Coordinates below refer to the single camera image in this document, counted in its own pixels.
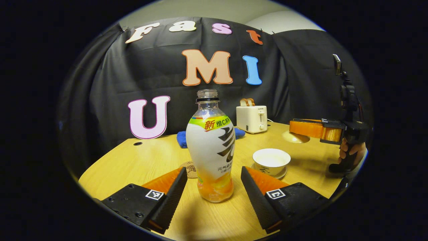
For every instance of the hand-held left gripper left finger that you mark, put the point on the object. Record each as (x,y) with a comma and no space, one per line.
(170,201)

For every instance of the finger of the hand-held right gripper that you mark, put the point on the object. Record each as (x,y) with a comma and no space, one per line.
(334,124)
(311,130)

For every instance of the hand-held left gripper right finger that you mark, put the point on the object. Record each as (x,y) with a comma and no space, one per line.
(255,201)

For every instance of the cream teacup lid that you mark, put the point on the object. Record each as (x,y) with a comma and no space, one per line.
(296,138)

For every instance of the round wooden coaster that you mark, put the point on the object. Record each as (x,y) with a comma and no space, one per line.
(190,169)

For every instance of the cream ceramic teacup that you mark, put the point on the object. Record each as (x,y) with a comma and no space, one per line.
(271,160)

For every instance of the clear water bottle white label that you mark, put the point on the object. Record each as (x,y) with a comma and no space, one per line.
(210,150)

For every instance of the cream ceramic saucer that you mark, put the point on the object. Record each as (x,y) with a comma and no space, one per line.
(282,174)

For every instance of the cream toaster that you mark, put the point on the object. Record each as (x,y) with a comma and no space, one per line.
(250,118)

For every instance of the blue towel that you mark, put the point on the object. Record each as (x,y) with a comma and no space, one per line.
(182,139)

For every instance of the toast slice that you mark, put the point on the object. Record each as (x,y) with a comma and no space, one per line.
(251,101)
(244,102)

